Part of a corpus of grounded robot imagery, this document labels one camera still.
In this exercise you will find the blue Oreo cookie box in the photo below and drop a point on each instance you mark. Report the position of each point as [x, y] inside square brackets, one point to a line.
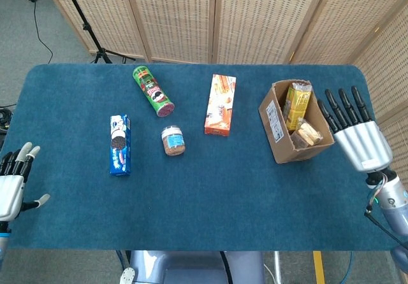
[120, 147]

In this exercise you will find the cardboard box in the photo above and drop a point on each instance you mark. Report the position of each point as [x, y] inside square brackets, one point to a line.
[274, 131]

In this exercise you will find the clear jar blue label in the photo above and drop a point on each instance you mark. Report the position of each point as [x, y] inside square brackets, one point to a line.
[173, 141]

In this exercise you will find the yellow snack bag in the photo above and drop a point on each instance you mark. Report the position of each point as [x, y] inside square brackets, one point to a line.
[296, 105]

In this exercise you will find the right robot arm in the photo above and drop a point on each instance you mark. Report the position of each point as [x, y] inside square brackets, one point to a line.
[393, 198]

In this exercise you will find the orange biscuit box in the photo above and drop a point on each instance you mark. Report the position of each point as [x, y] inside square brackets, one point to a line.
[220, 105]

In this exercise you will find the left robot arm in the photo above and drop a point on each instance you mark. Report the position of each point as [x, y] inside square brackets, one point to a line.
[3, 242]

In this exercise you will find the blue table cloth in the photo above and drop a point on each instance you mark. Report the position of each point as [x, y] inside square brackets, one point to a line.
[204, 195]

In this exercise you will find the white table leg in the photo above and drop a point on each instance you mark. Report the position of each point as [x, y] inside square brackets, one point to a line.
[278, 268]

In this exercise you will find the grey-blue robot torso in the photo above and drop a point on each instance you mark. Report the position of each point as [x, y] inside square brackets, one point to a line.
[191, 268]

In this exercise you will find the black tripod stand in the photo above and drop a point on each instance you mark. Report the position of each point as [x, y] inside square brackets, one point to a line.
[90, 32]

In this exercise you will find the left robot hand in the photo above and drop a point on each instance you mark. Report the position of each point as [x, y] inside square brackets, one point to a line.
[9, 191]

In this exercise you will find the green Pringles can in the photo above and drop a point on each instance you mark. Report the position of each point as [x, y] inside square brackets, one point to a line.
[153, 91]

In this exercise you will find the clear snack packet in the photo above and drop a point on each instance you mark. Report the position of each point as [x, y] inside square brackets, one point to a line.
[307, 134]

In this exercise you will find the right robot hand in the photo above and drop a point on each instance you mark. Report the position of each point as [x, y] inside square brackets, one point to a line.
[363, 147]

